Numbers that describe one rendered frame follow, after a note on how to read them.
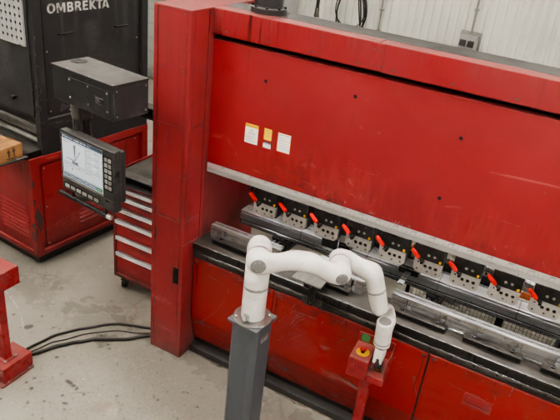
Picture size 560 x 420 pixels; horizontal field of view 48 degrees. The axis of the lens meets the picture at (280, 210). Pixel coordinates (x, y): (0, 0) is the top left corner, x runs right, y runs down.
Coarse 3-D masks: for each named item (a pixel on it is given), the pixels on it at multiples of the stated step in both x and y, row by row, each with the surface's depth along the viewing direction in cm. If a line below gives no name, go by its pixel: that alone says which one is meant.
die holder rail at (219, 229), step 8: (216, 224) 395; (224, 224) 396; (216, 232) 396; (224, 232) 396; (232, 232) 389; (240, 232) 390; (232, 240) 391; (240, 240) 388; (248, 240) 385; (272, 248) 378; (280, 248) 377
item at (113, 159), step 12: (60, 132) 344; (72, 132) 340; (96, 144) 330; (108, 144) 338; (108, 156) 326; (120, 156) 327; (108, 168) 329; (120, 168) 330; (72, 180) 352; (108, 180) 332; (120, 180) 333; (84, 192) 349; (96, 192) 343; (108, 192) 336; (120, 192) 336; (108, 204) 339; (120, 204) 340
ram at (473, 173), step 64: (256, 64) 336; (320, 64) 318; (320, 128) 331; (384, 128) 313; (448, 128) 297; (512, 128) 283; (320, 192) 346; (384, 192) 326; (448, 192) 309; (512, 192) 294; (512, 256) 305
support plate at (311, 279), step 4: (296, 272) 350; (300, 272) 350; (304, 272) 351; (292, 276) 346; (296, 276) 347; (300, 276) 347; (304, 276) 348; (308, 276) 348; (312, 276) 349; (316, 276) 349; (300, 280) 344; (304, 280) 344; (308, 280) 344; (312, 280) 345; (316, 280) 345; (320, 280) 346; (308, 284) 342; (312, 284) 341; (316, 284) 342; (320, 284) 342; (324, 284) 344; (320, 288) 339
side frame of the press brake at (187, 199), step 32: (192, 0) 345; (224, 0) 355; (160, 32) 333; (192, 32) 324; (160, 64) 341; (192, 64) 333; (160, 96) 349; (192, 96) 342; (160, 128) 358; (192, 128) 352; (160, 160) 367; (192, 160) 363; (160, 192) 376; (192, 192) 374; (224, 192) 408; (160, 224) 385; (192, 224) 385; (160, 256) 396; (192, 256) 397; (160, 288) 407; (160, 320) 419
